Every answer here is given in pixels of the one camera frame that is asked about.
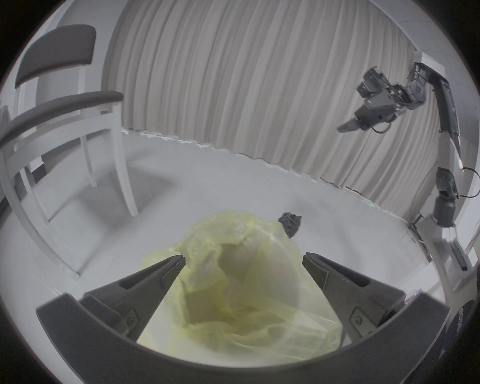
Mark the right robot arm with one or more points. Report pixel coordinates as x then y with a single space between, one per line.
448 108

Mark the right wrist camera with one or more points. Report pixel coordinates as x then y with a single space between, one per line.
372 83

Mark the white curtain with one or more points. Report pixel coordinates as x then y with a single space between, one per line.
243 82

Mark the yellow plastic bag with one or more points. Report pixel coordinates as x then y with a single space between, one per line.
210 240

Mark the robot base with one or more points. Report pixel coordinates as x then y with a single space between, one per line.
437 243

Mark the white chair with grey seat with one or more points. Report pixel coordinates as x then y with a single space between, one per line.
56 48

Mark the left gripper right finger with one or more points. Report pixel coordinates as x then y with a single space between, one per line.
343 290

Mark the crumpled black plastic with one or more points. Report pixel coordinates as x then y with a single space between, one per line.
290 224

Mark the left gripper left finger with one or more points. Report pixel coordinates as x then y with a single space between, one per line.
144 290

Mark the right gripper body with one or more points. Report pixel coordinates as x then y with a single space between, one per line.
377 110

